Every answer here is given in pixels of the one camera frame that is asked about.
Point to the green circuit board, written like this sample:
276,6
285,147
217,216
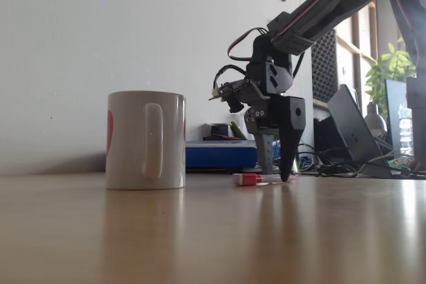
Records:
401,162

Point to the green card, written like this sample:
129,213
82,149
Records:
238,132

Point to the white mug with red heart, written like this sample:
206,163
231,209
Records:
129,137

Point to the wooden shelf frame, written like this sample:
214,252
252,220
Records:
357,38

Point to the grey laptop on stand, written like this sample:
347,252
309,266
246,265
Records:
352,124

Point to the grey acoustic foam panel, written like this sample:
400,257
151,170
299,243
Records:
324,68

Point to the white pen with red cap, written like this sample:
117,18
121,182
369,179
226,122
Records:
248,179

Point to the grey desk lamp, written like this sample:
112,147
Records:
376,121

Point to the clear plastic bottle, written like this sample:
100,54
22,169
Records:
406,131

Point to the clear white container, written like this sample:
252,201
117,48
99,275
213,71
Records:
243,121

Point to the small camera on grey mount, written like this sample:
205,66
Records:
241,92

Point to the black computer monitor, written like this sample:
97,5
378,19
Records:
394,111

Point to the blue flat box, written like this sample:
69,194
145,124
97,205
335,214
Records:
219,154

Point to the small black box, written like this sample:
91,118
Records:
219,130

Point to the green leafy plant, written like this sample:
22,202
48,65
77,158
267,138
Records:
386,71

